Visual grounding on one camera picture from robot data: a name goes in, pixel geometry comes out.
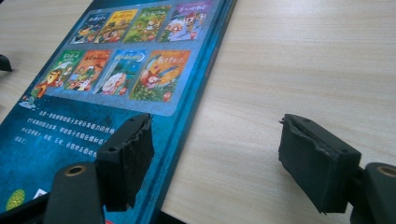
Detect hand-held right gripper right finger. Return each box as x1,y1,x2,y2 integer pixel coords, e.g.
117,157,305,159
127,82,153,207
277,113,362,215

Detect blue picture book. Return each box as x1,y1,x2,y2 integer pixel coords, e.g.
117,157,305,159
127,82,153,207
0,0,238,224

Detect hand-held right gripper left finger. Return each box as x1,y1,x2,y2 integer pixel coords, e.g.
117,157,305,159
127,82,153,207
94,113,155,213

